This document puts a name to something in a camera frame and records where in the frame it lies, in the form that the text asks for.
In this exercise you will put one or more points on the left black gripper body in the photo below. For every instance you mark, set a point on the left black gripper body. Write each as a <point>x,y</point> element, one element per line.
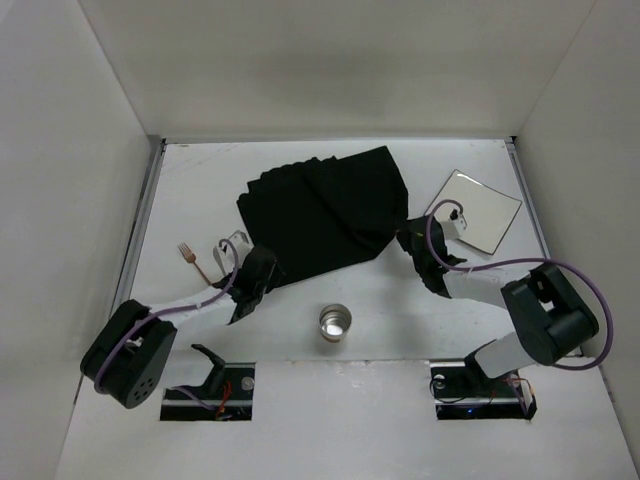
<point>267,265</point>

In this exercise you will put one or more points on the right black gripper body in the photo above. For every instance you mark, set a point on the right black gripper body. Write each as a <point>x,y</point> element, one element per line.
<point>413,241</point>

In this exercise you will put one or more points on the black cloth placemat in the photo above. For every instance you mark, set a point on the black cloth placemat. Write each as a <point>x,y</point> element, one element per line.
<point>319,216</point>

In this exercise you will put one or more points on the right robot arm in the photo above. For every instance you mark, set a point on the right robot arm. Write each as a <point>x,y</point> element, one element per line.
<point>548,316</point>

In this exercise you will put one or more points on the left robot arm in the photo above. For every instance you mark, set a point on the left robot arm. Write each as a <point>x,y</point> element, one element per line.
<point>144,348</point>

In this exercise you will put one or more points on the silver knife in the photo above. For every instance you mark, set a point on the silver knife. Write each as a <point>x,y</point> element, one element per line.
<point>218,259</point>

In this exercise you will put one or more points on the copper fork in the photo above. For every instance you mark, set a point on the copper fork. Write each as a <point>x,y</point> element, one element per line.
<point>190,257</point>

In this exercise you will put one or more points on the square white plate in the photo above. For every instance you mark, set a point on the square white plate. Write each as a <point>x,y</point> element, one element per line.
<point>488,212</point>

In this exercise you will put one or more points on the metal cup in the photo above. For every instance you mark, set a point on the metal cup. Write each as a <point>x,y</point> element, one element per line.
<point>335,321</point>

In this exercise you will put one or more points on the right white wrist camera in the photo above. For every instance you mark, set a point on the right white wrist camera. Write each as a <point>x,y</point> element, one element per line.
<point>454,226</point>

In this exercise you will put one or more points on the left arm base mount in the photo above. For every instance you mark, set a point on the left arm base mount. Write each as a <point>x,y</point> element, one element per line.
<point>199,385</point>

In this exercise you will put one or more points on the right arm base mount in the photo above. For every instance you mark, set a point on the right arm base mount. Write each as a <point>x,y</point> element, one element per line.
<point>456,397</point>

